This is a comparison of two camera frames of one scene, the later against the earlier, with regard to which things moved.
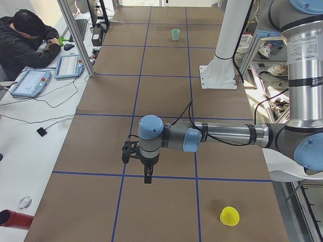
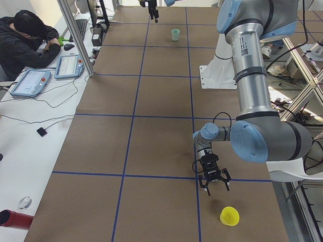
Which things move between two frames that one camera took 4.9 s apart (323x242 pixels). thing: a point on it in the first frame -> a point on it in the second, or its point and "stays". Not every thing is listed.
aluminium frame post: [76, 36] stays
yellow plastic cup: [229, 216] stays
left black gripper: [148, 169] -> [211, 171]
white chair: [282, 169] stays
